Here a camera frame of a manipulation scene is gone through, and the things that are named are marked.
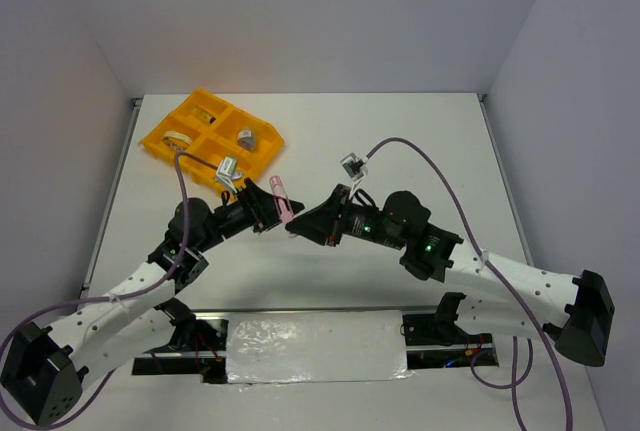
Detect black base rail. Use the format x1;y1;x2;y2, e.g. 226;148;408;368
131;308;499;385

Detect pink highlighter pen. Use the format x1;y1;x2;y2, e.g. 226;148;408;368
269;175;295;224

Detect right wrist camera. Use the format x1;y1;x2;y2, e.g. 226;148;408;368
340;153;368;197

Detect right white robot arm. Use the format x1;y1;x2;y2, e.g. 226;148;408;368
286;185;615;367

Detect clear tape roll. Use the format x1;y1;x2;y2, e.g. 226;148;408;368
162;131;193;152

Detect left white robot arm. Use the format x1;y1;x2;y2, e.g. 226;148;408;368
1;179;286;430

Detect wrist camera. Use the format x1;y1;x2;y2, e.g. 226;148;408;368
215;156;244;193
340;153;368;197

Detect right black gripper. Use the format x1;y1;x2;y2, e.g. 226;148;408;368
285;183;405;249

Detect silver foil covered plate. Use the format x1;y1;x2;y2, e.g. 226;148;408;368
226;310;411;384

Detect yellow compartment tray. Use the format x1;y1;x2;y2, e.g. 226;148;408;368
140;88;285;187

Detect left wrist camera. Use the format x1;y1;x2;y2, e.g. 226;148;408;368
215;156;244;193

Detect jar of paper clips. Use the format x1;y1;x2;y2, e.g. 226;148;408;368
236;127;257;152

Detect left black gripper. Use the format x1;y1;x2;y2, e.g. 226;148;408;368
195;177;304;253

